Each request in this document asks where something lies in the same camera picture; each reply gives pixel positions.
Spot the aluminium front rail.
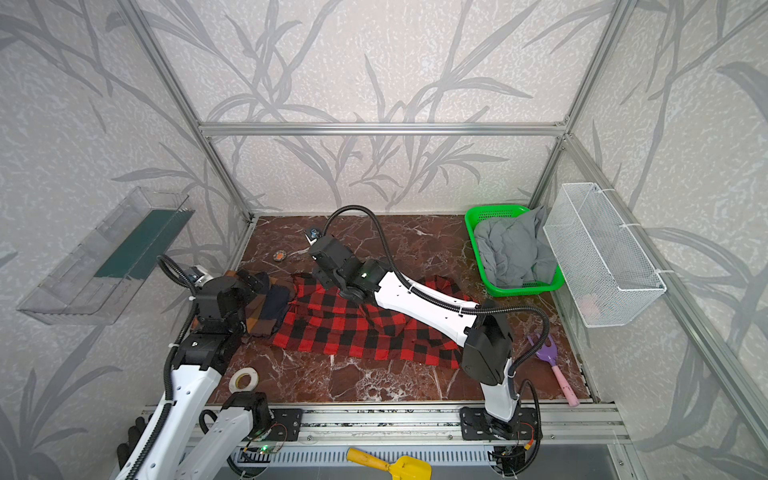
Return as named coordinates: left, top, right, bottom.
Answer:
left=270, top=401, right=631, bottom=447

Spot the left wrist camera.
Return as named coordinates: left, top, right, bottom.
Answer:
left=184, top=265, right=213, bottom=289

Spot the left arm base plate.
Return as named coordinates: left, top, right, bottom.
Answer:
left=260, top=408, right=304, bottom=443

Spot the folded brown plaid shirt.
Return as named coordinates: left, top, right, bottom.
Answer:
left=245, top=272, right=295, bottom=338

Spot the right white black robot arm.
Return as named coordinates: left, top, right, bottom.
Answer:
left=305, top=205, right=550, bottom=423

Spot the green plastic basket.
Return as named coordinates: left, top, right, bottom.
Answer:
left=465, top=205, right=564, bottom=298

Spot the white tape roll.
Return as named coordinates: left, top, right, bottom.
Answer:
left=228, top=367, right=259, bottom=393

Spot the aluminium frame crossbar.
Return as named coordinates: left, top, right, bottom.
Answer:
left=199, top=122, right=565, bottom=137

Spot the white wire mesh basket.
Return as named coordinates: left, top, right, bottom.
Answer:
left=544, top=182, right=667, bottom=328

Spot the yellow toy shovel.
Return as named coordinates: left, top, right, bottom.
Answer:
left=346, top=448, right=432, bottom=480

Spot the black glove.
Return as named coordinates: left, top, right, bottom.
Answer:
left=116, top=416, right=147, bottom=469

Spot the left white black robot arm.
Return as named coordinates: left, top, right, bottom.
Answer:
left=118, top=254, right=272, bottom=479

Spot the grey long sleeve shirt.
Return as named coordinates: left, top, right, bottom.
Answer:
left=473, top=206, right=557, bottom=289

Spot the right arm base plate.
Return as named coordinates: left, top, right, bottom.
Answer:
left=459, top=406, right=542, bottom=442

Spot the pink object in wire basket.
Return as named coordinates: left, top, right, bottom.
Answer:
left=577, top=294, right=601, bottom=322

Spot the purple pink toy fork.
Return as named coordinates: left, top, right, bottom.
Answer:
left=525, top=334, right=580, bottom=407

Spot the clear plastic wall tray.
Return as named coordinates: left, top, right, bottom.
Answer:
left=17, top=187, right=194, bottom=325

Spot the red black plaid shirt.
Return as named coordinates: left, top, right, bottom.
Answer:
left=271, top=273, right=461, bottom=370

